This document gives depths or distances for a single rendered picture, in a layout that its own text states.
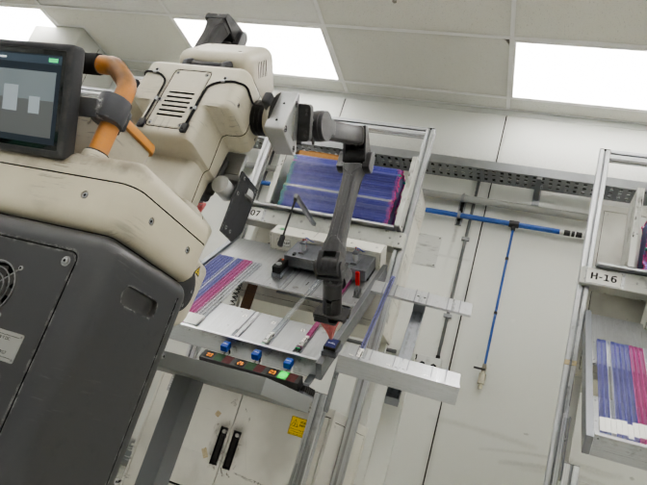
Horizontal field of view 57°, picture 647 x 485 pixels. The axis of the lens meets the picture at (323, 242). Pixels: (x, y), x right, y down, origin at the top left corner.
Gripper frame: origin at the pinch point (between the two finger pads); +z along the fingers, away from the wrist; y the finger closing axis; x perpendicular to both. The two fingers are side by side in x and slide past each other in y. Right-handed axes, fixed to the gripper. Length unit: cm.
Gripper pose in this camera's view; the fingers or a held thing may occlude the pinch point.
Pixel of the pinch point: (331, 336)
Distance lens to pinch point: 187.5
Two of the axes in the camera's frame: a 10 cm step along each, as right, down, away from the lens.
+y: -9.3, -1.7, 3.2
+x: -3.6, 4.2, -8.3
